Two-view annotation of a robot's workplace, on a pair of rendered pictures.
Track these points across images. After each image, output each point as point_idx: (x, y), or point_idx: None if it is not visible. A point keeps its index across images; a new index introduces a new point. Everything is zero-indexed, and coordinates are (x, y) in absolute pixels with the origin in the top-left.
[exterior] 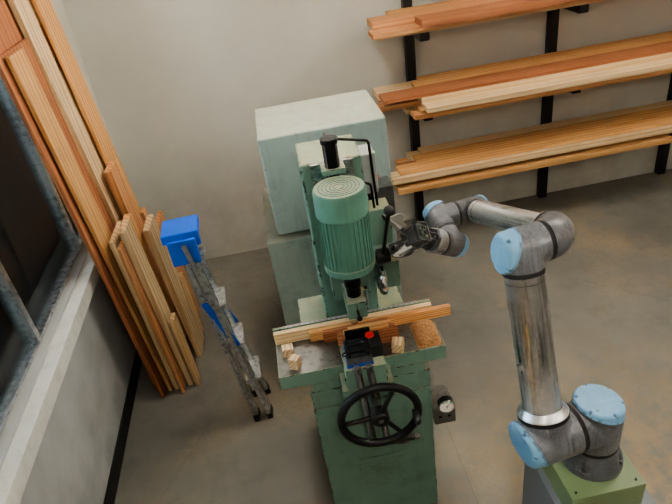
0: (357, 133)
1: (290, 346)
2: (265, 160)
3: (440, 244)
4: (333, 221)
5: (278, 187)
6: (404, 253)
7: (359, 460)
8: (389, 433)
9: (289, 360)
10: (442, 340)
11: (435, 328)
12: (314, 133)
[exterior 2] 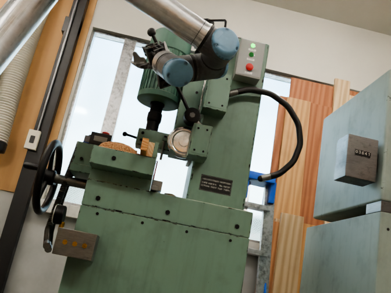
0: (369, 95)
1: None
2: (322, 136)
3: (153, 57)
4: None
5: (322, 163)
6: (138, 63)
7: None
8: (49, 220)
9: None
10: (101, 146)
11: (117, 145)
12: (347, 103)
